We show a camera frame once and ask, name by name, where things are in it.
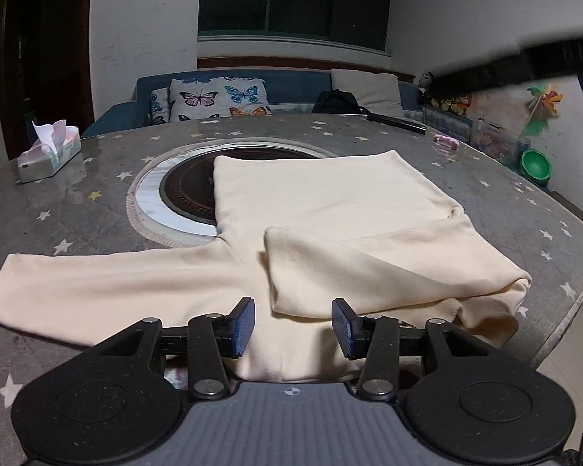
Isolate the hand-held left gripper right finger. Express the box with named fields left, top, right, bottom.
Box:
left=331, top=298, right=491, bottom=398

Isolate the long black remote control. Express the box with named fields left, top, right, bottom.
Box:
left=366, top=113, right=427, bottom=135

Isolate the colourful pinwheel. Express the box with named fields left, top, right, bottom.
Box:
left=520, top=86, right=563, bottom=137

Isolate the panda plush toy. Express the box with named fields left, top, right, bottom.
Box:
left=418, top=72, right=435, bottom=105

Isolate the round black induction cooktop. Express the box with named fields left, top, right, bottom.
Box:
left=126, top=138, right=338, bottom=248

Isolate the blue sofa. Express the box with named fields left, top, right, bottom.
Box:
left=80, top=69, right=472, bottom=139

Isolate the beige pillow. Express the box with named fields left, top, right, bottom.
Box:
left=330, top=69, right=404, bottom=118

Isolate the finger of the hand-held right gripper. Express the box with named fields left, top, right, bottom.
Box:
left=430, top=31, right=583, bottom=98

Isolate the dark window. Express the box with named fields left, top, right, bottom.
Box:
left=197, top=0, right=394, bottom=52

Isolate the dark wooden door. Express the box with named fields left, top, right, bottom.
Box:
left=0, top=0, right=95, bottom=156

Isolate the clear plastic storage box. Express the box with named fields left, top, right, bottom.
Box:
left=469, top=119, right=532, bottom=163

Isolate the large butterfly print pillow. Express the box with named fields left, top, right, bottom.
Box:
left=168, top=78, right=273, bottom=123

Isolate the tissue box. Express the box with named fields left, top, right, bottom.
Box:
left=18, top=119, right=82, bottom=184

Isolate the green plastic bowl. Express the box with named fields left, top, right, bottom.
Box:
left=521, top=150, right=553, bottom=186

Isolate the cream long-sleeve sweater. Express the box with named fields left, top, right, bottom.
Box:
left=0, top=150, right=532, bottom=383

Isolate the small butterfly print pillow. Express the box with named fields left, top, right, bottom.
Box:
left=150, top=88, right=171, bottom=126

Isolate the grey star-print tablecloth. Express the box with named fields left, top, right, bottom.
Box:
left=0, top=114, right=583, bottom=428

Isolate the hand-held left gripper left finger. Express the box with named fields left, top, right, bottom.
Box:
left=93, top=297, right=256, bottom=399

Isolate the black bag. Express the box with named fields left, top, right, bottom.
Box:
left=312, top=90, right=360, bottom=115

